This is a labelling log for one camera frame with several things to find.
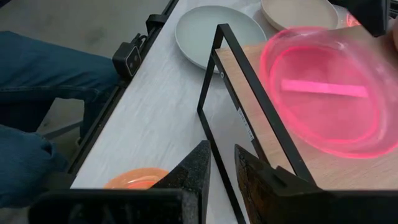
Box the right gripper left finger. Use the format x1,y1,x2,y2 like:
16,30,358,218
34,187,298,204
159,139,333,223
151,139,212,224

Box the large pink divided plate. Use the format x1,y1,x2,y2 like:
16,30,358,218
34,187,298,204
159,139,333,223
258,26,398,160

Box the black metal table frame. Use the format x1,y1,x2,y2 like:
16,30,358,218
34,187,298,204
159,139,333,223
43,0,180,190

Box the large grey-green plate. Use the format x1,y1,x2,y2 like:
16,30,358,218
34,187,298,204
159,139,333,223
174,5,268,74

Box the person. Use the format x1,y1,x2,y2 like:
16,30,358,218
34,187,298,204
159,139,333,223
0,30,121,208

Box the large orange translucent plate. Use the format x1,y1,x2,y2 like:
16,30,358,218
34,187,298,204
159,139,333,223
103,167,170,190

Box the small orange translucent plate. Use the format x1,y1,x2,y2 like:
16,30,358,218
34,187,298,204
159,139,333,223
346,12,361,28

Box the large beige plate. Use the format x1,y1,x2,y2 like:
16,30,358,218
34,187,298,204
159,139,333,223
260,0,340,32

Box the wooden shelf with black frame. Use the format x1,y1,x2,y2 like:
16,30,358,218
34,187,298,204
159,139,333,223
197,23,398,224

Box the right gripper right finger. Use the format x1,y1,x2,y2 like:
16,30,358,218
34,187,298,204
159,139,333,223
234,144,321,224

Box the black table-level camera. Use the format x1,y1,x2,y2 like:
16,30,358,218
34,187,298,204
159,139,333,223
111,32,149,78

